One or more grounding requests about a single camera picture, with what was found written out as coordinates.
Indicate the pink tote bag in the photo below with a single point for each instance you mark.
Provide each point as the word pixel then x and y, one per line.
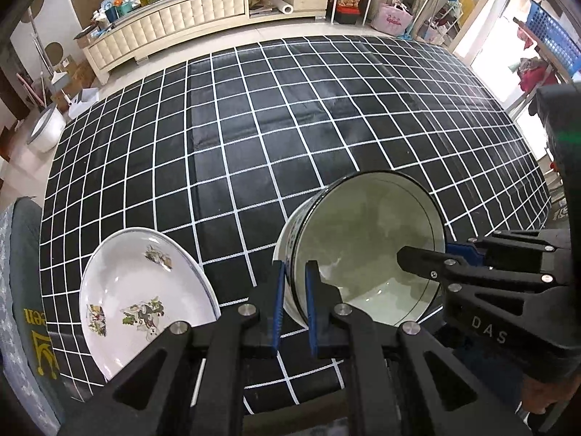
pixel 392 20

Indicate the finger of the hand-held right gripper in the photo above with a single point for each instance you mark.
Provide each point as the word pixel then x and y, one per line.
pixel 463 250
pixel 426 263

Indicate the cardboard box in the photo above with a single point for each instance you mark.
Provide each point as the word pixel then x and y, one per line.
pixel 75 75

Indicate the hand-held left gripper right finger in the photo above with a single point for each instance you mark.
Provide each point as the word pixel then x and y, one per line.
pixel 312 318

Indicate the teal container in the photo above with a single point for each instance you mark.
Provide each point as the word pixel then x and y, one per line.
pixel 123 9

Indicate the dark cloth yellow print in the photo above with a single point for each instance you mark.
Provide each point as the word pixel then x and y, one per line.
pixel 41 281

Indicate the red cloth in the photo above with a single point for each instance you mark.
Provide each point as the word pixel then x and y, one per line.
pixel 533 75

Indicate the white floor stand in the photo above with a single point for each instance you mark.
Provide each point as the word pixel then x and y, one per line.
pixel 35 3

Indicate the person's right hand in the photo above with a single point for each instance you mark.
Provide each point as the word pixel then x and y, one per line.
pixel 542 395

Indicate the white plate green floral print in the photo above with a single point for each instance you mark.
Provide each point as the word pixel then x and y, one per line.
pixel 131 272

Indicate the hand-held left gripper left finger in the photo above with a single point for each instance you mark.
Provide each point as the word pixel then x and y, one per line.
pixel 275 318

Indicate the round brown wall disc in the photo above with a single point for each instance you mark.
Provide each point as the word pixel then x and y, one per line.
pixel 54 48

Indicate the blue-grey floral seat cover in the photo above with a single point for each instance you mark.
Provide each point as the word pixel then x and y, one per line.
pixel 9 327

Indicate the cream tufted TV cabinet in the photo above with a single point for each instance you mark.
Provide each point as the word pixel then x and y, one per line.
pixel 181 13

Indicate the blue plastic basket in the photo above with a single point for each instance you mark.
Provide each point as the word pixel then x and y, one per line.
pixel 549 27

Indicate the black white grid tablecloth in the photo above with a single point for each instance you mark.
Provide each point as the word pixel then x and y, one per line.
pixel 272 122

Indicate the white paper roll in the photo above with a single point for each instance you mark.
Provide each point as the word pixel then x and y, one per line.
pixel 285 6

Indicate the white basin grey rim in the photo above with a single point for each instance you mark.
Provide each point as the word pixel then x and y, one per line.
pixel 47 131

